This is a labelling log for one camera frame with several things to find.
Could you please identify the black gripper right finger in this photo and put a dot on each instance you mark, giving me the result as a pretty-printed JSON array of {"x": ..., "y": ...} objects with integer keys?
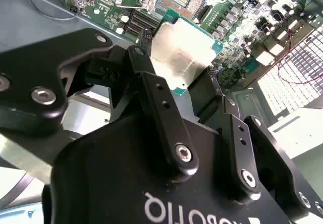
[{"x": 239, "y": 153}]

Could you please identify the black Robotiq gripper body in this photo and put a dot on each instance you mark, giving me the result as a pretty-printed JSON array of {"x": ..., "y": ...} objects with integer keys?
[{"x": 113, "y": 173}]

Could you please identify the silver topped CPU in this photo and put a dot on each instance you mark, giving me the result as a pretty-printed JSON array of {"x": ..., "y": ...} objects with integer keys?
[{"x": 181, "y": 45}]

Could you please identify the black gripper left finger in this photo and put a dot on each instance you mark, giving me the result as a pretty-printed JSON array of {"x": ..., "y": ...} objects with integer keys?
[{"x": 30, "y": 67}]

